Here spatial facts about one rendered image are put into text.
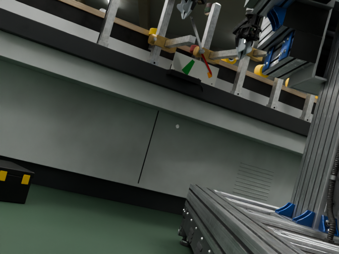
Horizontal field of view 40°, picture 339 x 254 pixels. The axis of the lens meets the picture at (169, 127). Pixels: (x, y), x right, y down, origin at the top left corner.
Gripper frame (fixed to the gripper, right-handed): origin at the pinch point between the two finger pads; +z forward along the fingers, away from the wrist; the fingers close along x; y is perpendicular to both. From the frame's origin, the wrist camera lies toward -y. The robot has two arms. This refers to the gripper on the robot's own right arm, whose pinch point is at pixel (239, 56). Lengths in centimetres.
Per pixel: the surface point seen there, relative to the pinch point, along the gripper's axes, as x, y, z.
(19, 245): -85, 58, 83
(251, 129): 37, -27, 27
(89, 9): -60, -46, -6
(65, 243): -70, 49, 83
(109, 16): -56, -26, -1
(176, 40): -26.4, -12.8, 0.6
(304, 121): 68, -23, 13
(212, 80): 3.9, -24.9, 9.5
